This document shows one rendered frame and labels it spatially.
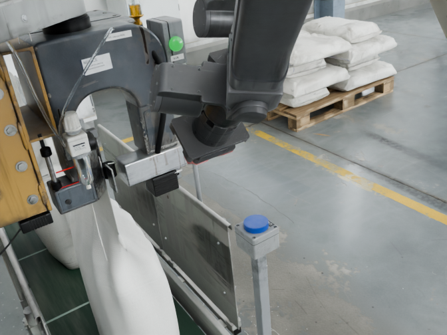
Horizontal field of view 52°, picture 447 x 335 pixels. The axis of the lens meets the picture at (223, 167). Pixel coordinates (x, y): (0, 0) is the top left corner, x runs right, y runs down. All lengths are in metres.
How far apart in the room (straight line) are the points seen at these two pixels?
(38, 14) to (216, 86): 0.39
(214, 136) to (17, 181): 0.44
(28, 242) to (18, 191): 1.21
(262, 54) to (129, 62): 0.53
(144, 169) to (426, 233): 1.84
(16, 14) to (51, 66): 0.12
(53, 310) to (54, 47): 1.08
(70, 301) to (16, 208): 0.85
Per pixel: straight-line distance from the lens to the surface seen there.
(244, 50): 0.41
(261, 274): 1.19
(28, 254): 2.06
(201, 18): 0.72
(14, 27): 0.79
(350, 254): 2.37
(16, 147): 0.91
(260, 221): 1.11
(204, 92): 0.53
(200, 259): 1.59
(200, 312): 1.54
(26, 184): 0.94
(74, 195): 0.96
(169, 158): 1.02
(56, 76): 0.88
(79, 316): 1.68
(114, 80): 0.92
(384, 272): 2.30
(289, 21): 0.37
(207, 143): 0.63
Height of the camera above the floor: 1.49
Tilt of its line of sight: 28 degrees down
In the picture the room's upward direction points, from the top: 6 degrees counter-clockwise
